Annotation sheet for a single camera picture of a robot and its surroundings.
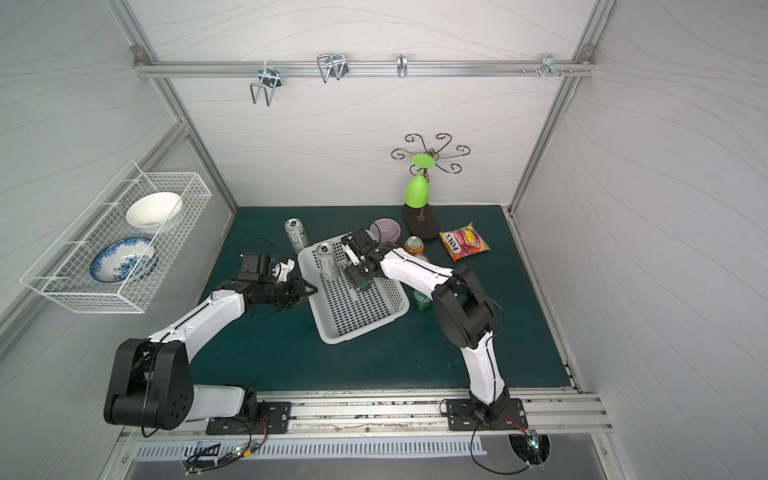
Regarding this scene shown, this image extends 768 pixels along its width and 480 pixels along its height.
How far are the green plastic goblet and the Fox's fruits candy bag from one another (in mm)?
187

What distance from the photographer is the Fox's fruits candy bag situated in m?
1.07

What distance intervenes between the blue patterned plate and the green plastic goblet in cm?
70

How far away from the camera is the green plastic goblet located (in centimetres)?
92

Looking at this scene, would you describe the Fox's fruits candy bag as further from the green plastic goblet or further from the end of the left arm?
the end of the left arm

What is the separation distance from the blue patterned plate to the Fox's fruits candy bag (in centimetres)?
86

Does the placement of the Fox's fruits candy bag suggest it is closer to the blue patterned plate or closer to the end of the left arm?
the end of the left arm

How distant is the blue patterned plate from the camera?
2.06ft

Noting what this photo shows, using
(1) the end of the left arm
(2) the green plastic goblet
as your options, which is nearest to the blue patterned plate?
(1) the end of the left arm

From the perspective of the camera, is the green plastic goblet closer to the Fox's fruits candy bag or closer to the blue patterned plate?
the Fox's fruits candy bag
